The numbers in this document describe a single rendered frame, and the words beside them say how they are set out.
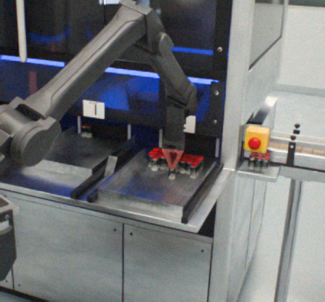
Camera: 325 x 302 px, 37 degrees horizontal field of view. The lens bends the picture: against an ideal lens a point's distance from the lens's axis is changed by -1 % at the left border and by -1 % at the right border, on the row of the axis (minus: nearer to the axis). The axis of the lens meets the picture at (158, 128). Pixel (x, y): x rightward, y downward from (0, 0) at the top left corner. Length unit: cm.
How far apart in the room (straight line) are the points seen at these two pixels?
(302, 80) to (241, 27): 475
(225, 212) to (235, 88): 45
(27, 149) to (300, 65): 552
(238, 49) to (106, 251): 97
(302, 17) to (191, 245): 462
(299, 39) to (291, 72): 41
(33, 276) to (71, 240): 31
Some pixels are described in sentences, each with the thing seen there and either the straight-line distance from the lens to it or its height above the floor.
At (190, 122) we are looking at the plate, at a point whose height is 103.
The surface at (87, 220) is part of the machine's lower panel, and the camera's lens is 198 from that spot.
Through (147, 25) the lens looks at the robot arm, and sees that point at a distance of 104.
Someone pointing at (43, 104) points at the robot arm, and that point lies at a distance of 91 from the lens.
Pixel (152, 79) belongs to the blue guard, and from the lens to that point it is 165.
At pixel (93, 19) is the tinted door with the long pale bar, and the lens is 172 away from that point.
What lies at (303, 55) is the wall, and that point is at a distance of 620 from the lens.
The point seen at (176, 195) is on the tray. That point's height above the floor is 88.
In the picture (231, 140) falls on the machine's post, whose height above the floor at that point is 99.
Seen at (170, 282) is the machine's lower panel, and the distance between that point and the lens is 197.
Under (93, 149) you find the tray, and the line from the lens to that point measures 178.
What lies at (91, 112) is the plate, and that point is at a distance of 178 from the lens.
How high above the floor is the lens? 155
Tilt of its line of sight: 20 degrees down
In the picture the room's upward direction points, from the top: 2 degrees clockwise
